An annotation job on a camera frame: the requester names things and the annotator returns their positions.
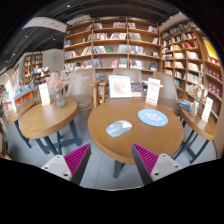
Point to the round blue mouse pad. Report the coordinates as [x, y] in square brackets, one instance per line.
[153, 117]

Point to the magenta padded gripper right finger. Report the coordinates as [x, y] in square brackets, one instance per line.
[152, 166]

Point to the wooden right bookshelf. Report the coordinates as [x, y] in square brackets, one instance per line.
[190, 58]

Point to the beige armchair left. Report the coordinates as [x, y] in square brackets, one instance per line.
[83, 88]

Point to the wooden right table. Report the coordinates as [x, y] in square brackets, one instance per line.
[207, 130]

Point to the beige armchair centre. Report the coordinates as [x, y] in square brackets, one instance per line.
[135, 79]

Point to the white card on left table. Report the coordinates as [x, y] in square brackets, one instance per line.
[44, 94]

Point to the beige armchair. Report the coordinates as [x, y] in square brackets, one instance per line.
[135, 79]
[83, 88]
[167, 94]

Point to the large wooden back bookshelf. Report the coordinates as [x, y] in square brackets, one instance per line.
[110, 43]

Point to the round wooden table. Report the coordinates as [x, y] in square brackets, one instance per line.
[164, 139]
[43, 124]

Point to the distant wooden bookshelf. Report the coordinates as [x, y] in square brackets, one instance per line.
[32, 66]

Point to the beige armchair right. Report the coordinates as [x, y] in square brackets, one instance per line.
[167, 94]

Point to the round wooden left table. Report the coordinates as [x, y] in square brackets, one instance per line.
[43, 124]

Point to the far left wooden table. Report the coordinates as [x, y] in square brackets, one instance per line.
[15, 115]

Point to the glass vase with pink flowers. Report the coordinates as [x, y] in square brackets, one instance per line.
[56, 82]

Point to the round wooden centre table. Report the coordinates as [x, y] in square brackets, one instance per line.
[164, 139]

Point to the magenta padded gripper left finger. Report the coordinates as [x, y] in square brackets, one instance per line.
[70, 167]

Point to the white red picture sign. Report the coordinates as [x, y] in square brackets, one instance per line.
[119, 86]

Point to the vase with white dried flowers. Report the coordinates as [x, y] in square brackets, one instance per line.
[199, 93]

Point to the white card on right table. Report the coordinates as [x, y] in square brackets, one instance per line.
[207, 109]

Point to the white standing menu card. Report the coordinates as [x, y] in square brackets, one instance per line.
[153, 91]

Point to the white card on table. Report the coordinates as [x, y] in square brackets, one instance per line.
[44, 94]
[207, 109]

